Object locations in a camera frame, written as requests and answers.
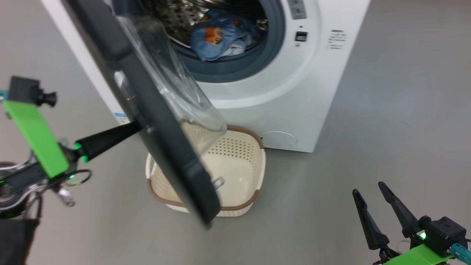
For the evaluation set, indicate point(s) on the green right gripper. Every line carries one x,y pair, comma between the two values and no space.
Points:
415,258

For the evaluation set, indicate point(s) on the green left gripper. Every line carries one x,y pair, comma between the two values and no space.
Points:
33,136

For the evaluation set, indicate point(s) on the washing machine door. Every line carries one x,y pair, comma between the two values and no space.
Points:
147,110

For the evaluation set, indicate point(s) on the white front-load washing machine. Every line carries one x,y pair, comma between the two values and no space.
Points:
265,95

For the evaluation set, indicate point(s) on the blue energy label sticker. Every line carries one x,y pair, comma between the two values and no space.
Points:
121,118

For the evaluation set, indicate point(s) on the cream perforated laundry basket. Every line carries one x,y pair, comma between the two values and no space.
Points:
239,162

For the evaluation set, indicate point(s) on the round white filter cover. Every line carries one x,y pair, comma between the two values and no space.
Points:
279,140

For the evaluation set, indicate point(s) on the printed text label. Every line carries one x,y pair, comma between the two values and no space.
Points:
336,39

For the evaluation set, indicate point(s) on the grey instruction sticker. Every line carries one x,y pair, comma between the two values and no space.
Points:
296,9

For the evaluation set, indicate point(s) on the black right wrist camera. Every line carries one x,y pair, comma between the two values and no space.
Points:
441,232

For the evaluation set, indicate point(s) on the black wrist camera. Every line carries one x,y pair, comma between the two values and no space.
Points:
441,232
24,90

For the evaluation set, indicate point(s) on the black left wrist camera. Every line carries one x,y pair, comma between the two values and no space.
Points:
24,90

